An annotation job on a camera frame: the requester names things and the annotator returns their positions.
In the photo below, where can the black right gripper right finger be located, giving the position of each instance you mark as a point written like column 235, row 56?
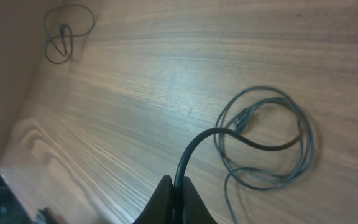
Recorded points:
column 194, row 209

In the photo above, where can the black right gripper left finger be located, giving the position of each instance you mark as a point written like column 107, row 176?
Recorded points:
column 159, row 208

